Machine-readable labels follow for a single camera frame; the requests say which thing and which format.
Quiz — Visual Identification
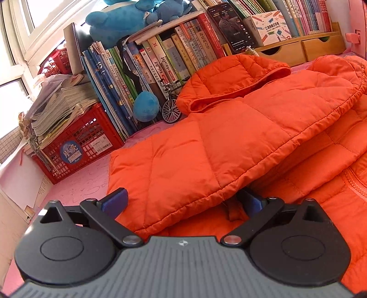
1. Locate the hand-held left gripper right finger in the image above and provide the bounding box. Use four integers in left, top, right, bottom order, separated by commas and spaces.
221, 188, 329, 247

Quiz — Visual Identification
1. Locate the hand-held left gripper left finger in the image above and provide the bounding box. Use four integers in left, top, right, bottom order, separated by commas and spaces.
40, 188, 144, 248

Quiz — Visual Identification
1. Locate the black strap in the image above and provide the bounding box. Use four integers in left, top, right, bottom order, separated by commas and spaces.
116, 36, 147, 92

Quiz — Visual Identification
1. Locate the red plastic crate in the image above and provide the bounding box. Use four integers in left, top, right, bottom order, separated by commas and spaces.
31, 102, 125, 184

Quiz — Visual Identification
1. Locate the wooden desk organizer with drawers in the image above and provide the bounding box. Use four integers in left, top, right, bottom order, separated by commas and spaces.
222, 21, 346, 65

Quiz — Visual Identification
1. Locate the row of pale-spine books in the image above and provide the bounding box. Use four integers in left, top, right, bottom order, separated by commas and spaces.
191, 0, 233, 12

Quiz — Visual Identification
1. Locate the white paper sheet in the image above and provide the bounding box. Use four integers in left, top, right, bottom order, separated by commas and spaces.
0, 152, 53, 221

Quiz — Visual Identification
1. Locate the white pencil-print box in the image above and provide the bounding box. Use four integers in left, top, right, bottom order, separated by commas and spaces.
244, 10, 292, 47

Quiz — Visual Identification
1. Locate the black smartphone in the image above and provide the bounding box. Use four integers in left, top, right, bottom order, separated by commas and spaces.
206, 3, 255, 55

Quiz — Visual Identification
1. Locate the row of large upright books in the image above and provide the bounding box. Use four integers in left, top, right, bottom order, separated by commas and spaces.
81, 13, 227, 142

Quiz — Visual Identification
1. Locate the orange down jacket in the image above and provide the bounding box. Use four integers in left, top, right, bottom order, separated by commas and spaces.
107, 54, 367, 295

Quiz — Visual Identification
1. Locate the row of slim pastel books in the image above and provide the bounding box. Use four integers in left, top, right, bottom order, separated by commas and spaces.
272, 0, 333, 36

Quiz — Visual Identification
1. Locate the dark grey board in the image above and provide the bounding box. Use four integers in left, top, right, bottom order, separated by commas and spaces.
63, 22, 92, 75

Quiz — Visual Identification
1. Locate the blue dolphin plush toy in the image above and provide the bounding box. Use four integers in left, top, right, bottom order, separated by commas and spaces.
145, 0, 185, 23

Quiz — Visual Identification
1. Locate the stack of paper booklets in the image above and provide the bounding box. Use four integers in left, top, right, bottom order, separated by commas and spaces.
23, 73, 99, 155

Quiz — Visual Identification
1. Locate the grid-pattern board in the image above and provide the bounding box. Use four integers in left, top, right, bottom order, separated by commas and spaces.
0, 126, 23, 164

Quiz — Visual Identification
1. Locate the black model bicycle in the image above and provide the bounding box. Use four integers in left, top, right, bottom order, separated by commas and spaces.
159, 80, 184, 124

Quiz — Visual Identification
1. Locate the red plastic basket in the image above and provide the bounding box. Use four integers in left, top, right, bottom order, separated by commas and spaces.
37, 48, 72, 78

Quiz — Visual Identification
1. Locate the boxed set of thin books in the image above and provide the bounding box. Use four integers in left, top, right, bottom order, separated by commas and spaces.
232, 0, 276, 18

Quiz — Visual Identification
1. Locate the blue cat plush toy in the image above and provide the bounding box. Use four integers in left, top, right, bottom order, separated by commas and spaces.
85, 0, 152, 46

